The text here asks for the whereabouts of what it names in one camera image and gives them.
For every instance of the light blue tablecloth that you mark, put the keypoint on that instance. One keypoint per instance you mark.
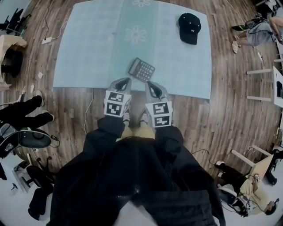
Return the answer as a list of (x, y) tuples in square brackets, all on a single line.
[(88, 55)]

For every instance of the person's left forearm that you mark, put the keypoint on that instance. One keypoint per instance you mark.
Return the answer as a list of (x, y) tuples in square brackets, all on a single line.
[(106, 130)]

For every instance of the black calculator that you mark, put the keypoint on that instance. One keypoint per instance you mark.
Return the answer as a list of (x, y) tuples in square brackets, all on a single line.
[(141, 69)]

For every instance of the person's right forearm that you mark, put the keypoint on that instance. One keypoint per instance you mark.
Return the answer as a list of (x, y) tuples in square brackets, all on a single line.
[(168, 136)]

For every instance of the light wooden table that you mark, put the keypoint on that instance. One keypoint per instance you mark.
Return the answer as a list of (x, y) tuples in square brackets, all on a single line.
[(263, 165)]

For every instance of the grey shell chair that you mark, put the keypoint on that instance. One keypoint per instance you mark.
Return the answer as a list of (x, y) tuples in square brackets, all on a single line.
[(230, 195), (35, 139)]

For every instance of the white side table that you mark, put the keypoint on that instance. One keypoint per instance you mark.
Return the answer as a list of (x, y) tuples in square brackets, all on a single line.
[(279, 74)]

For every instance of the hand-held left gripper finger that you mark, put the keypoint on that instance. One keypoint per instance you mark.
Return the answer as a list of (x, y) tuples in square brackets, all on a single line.
[(130, 88), (112, 85)]

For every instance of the black cap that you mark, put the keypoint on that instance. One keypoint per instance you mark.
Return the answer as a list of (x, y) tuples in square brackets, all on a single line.
[(189, 28)]

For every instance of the light wooden arched cabinet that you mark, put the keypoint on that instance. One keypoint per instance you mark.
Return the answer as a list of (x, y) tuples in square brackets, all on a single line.
[(8, 44)]

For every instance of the white paper scrap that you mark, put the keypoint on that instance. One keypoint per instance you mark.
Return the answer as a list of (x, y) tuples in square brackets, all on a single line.
[(32, 88), (40, 75)]

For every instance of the person's shoe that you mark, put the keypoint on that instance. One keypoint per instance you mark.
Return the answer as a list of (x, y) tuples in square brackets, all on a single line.
[(126, 115), (144, 117)]

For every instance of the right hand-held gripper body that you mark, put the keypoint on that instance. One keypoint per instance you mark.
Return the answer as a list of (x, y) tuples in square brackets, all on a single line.
[(161, 110)]

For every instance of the black office chair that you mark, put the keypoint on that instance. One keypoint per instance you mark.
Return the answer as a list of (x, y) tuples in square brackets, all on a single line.
[(13, 21), (39, 183)]

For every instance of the black box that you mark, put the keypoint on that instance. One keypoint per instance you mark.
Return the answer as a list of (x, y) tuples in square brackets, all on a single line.
[(280, 89)]

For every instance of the white power strip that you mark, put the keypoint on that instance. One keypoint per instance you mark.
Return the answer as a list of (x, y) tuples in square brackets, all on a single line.
[(47, 40)]

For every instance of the person's left shoe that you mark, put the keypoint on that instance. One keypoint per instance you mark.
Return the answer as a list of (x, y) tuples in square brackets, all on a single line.
[(126, 115)]

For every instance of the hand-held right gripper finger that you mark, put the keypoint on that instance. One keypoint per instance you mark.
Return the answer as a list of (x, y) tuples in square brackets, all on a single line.
[(164, 92), (149, 93)]

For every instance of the person's right shoe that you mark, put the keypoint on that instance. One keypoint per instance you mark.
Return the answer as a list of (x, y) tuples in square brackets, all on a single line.
[(144, 117)]

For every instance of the person's yellow trousers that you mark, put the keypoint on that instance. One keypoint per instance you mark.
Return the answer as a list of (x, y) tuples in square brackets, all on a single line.
[(141, 132)]

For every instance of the person's black jacket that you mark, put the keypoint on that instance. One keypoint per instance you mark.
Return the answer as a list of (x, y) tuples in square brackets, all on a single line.
[(132, 167)]

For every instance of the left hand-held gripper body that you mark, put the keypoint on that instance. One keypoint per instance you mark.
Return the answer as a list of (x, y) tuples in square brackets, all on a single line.
[(115, 108)]

